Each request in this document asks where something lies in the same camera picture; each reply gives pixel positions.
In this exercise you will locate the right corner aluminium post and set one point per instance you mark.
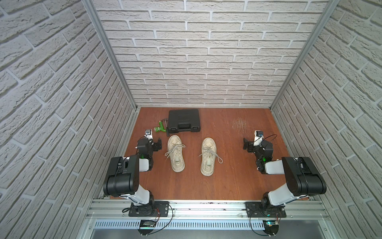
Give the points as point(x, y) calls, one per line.
point(319, 26)

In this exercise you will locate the aluminium front rail frame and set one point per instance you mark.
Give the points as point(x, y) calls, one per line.
point(203, 215)

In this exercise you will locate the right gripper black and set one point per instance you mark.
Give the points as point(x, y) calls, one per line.
point(251, 145)

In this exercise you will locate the left corner aluminium post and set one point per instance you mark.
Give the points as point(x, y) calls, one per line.
point(97, 23)

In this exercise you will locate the left controller board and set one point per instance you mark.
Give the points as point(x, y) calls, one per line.
point(146, 227)

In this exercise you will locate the beige sneaker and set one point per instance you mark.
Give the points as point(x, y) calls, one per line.
point(209, 156)
point(175, 153)

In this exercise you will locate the corner aluminium post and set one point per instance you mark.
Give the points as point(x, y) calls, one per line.
point(97, 23)
point(319, 26)

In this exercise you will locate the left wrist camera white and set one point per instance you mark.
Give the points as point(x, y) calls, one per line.
point(148, 134)

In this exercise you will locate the right controller board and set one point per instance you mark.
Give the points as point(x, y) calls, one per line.
point(271, 228)

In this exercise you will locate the controller board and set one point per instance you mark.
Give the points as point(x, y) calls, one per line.
point(271, 228)
point(146, 227)

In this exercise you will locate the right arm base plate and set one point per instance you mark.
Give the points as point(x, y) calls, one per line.
point(256, 209)

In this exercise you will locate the green handled tool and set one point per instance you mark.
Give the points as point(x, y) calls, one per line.
point(161, 127)

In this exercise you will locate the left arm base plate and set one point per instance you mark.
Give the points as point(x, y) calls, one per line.
point(157, 209)

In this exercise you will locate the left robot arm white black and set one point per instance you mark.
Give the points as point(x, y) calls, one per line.
point(122, 179)

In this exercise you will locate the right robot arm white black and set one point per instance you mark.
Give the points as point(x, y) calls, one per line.
point(302, 179)

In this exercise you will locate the black plastic tool case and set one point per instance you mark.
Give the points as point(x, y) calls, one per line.
point(184, 120)

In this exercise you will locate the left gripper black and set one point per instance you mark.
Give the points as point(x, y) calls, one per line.
point(155, 145)

